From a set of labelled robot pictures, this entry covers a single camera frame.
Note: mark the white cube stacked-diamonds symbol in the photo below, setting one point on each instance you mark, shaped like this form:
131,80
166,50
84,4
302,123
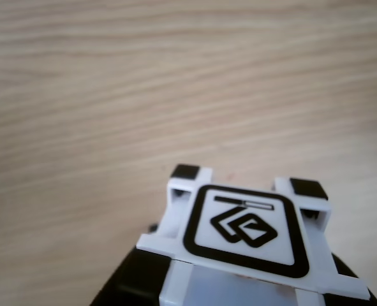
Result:
245,229

